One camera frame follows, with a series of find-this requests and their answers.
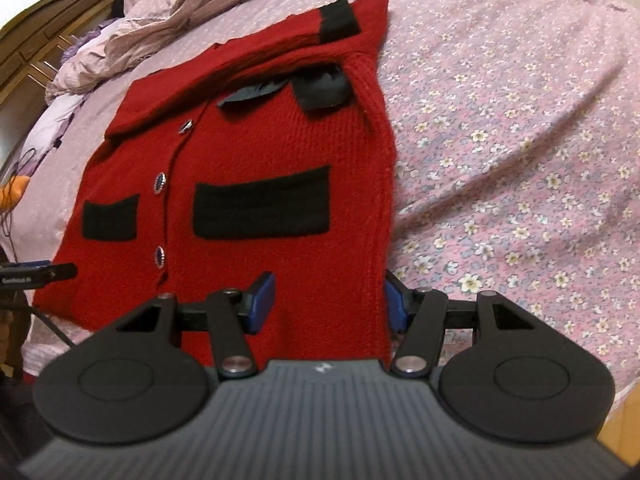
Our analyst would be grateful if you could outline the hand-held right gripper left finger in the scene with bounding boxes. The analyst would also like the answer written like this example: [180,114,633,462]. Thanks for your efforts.
[116,271,277,379]

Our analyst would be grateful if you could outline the lilac ruffled pillow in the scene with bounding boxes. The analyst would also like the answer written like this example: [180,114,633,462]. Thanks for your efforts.
[27,20,126,171]

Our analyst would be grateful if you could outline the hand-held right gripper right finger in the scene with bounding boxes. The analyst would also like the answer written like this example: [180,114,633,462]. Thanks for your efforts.
[384,270,540,380]

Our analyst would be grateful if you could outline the orange object with cord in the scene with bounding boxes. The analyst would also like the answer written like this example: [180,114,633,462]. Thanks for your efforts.
[0,147,39,237]

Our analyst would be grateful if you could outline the red knit cardigan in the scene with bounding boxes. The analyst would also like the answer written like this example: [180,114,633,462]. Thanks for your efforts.
[31,0,399,367]

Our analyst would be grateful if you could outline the carved wooden headboard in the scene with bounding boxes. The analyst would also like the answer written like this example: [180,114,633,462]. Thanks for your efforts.
[0,0,133,111]

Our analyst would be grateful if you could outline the black cable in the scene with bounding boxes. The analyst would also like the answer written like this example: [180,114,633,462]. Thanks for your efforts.
[0,297,79,349]

